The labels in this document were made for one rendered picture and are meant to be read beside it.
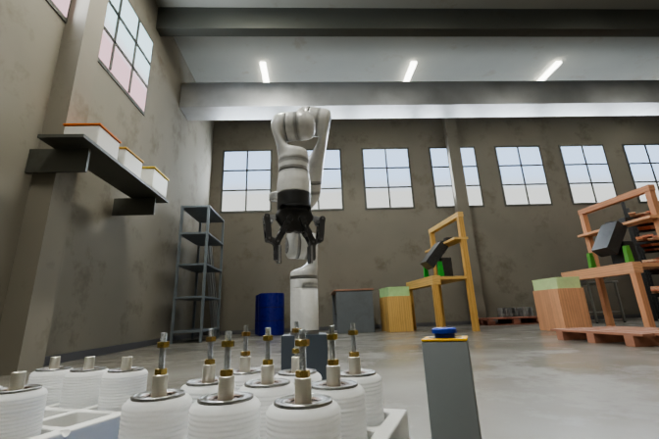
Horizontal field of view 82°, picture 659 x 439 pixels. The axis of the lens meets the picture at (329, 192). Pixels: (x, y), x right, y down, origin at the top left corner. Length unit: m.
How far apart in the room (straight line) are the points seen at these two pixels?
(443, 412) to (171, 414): 0.40
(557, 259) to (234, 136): 8.69
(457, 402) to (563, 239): 10.58
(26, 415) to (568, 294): 6.21
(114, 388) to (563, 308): 5.95
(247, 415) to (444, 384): 0.30
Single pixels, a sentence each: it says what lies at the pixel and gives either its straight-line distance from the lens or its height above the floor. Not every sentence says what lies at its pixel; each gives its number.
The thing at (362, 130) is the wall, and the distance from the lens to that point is 10.32.
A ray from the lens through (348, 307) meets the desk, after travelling 7.44.
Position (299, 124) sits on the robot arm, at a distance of 0.88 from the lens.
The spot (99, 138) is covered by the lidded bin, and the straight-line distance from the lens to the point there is 4.09.
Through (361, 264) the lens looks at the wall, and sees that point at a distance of 9.25.
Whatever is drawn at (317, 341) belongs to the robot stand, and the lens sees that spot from 1.23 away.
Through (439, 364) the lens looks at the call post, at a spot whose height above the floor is 0.28.
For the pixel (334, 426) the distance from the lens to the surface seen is 0.54.
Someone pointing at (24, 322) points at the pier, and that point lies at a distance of 4.00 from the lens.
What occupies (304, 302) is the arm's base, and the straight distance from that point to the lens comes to 1.25.
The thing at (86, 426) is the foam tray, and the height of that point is 0.18.
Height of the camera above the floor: 0.36
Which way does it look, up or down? 18 degrees up
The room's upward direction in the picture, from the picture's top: 2 degrees counter-clockwise
